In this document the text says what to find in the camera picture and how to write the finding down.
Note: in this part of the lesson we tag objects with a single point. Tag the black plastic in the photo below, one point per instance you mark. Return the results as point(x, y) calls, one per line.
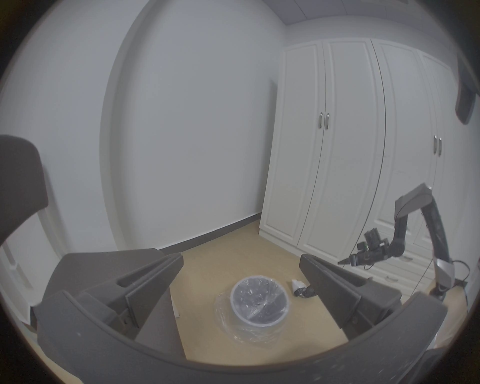
point(306, 291)

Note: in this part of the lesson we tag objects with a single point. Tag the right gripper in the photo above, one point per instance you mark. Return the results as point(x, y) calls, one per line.
point(369, 255)

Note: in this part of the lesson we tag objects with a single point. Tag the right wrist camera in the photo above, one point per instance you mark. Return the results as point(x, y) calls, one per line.
point(375, 238)

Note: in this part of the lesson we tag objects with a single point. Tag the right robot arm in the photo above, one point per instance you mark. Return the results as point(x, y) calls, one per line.
point(437, 225)

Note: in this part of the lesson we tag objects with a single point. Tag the grey white chair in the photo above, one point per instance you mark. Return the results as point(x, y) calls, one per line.
point(18, 176)

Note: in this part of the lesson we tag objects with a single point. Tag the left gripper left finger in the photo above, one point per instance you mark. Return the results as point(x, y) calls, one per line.
point(112, 273)

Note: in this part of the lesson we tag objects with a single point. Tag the white wardrobe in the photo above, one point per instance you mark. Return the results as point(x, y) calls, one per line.
point(337, 150)

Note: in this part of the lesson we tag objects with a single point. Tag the clear plastic bag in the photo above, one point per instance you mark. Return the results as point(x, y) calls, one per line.
point(225, 322)

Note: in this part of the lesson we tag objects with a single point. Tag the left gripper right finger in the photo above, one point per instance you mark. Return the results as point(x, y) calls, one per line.
point(337, 288)

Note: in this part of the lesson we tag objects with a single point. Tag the white trash bin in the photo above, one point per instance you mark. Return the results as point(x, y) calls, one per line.
point(240, 311)

